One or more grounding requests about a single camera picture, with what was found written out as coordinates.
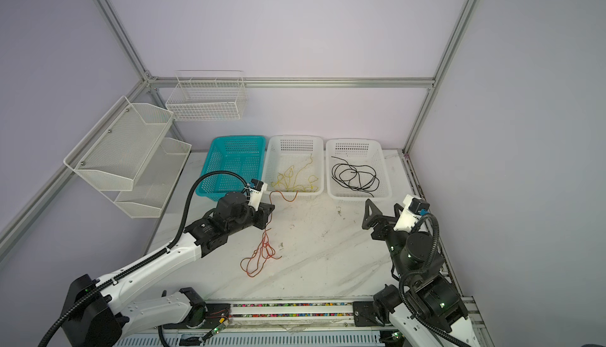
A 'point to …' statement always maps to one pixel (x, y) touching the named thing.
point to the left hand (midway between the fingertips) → (272, 208)
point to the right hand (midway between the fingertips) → (378, 202)
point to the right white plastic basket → (357, 151)
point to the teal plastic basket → (245, 155)
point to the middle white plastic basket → (294, 165)
